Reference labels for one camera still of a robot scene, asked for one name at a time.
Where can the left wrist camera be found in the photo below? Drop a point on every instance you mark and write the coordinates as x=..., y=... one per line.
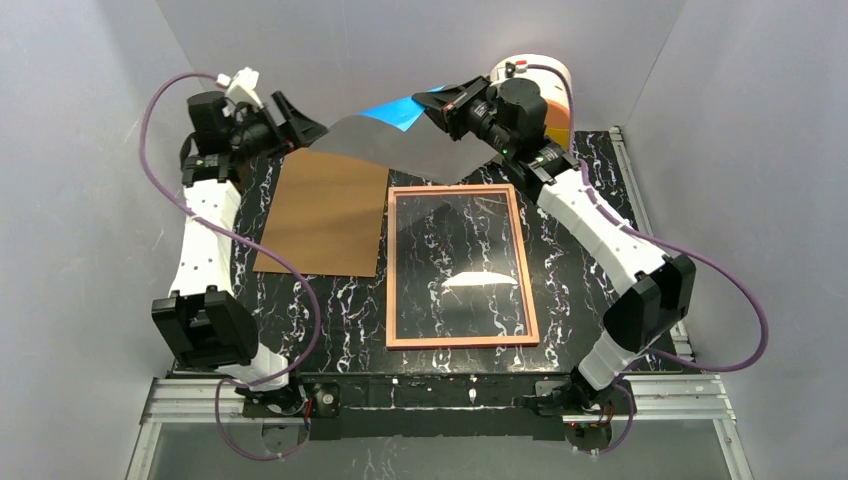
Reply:
x=240, y=88

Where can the round cream drawer cabinet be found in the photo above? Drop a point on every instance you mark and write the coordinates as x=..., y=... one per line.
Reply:
x=555, y=83

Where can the pink photo frame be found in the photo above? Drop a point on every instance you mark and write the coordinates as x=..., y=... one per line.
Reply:
x=532, y=336

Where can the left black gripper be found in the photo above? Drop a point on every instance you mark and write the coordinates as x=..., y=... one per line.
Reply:
x=287, y=121

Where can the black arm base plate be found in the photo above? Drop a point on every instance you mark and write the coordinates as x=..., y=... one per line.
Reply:
x=539, y=406

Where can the aluminium front rail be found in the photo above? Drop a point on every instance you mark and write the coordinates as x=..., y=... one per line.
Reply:
x=190, y=400

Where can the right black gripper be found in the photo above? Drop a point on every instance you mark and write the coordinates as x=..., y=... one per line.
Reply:
x=457, y=110

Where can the brown cardboard backing board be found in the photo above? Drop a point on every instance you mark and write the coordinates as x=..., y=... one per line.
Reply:
x=326, y=214

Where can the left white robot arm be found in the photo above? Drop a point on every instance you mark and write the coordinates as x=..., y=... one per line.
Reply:
x=201, y=320

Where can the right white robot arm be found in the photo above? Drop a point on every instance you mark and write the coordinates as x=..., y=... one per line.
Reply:
x=654, y=288

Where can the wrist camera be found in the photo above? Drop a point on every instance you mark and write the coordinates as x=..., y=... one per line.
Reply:
x=240, y=88
x=514, y=68

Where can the beach landscape photo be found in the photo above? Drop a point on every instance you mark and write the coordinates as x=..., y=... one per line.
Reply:
x=399, y=135

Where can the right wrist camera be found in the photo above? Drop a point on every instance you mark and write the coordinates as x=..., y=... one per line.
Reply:
x=514, y=68

